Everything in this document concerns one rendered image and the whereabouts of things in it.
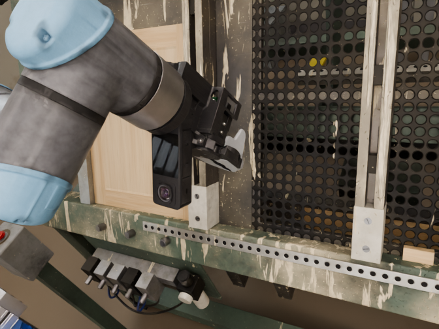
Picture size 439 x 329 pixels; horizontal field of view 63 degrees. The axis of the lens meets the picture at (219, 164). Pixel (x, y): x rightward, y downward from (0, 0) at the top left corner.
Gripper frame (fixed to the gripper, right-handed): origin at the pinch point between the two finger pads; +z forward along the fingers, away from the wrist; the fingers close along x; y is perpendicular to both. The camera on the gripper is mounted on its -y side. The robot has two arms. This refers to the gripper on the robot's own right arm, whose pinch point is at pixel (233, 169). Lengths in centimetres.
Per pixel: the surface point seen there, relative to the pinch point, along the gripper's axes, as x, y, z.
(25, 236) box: 91, -31, 31
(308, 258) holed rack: -2.9, -10.3, 42.4
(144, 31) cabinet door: 51, 39, 17
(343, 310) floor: 1, -29, 133
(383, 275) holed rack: -19.9, -9.0, 43.3
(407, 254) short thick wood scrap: -24, -3, 45
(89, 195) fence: 75, -11, 38
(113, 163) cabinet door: 65, 1, 35
